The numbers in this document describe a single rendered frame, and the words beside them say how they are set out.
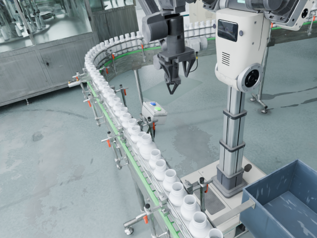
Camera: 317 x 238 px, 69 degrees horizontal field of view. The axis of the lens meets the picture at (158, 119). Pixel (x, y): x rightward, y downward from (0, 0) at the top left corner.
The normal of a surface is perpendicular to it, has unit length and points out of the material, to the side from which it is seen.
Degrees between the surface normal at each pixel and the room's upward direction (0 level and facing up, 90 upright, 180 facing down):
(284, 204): 0
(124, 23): 90
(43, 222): 0
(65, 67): 90
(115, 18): 90
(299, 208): 0
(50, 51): 90
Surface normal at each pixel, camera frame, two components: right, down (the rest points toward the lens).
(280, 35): 0.16, 0.55
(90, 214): -0.12, -0.81
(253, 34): 0.44, 0.47
